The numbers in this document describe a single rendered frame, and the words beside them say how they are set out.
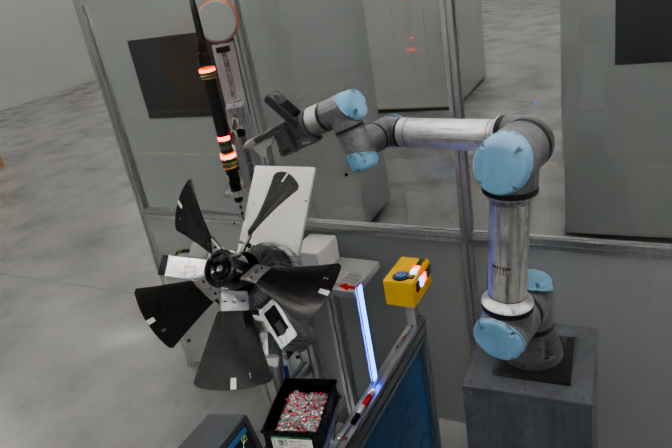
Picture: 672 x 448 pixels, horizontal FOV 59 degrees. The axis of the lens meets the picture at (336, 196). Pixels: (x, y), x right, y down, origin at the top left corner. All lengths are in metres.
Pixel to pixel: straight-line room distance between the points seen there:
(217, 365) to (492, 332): 0.83
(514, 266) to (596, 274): 0.95
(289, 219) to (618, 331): 1.23
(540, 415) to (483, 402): 0.14
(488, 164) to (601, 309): 1.21
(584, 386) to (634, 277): 0.74
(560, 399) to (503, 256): 0.40
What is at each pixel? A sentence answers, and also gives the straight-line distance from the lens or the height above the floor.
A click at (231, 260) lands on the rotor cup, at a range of 1.83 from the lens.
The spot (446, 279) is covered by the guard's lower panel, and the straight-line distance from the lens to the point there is 2.42.
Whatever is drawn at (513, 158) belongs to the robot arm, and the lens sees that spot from 1.20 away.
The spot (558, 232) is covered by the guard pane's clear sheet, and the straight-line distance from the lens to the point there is 2.22.
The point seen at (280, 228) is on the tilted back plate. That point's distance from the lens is 2.10.
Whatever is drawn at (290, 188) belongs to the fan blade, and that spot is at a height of 1.41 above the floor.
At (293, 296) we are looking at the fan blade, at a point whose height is 1.16.
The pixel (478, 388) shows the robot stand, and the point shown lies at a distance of 1.59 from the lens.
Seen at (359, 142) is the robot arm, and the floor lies 1.62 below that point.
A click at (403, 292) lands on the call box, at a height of 1.04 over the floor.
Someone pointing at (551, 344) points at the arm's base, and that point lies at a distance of 1.61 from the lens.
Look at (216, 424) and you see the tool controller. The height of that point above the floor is 1.24.
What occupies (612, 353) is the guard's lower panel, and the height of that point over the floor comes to 0.55.
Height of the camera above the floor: 2.04
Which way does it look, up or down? 22 degrees down
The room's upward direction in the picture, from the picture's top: 10 degrees counter-clockwise
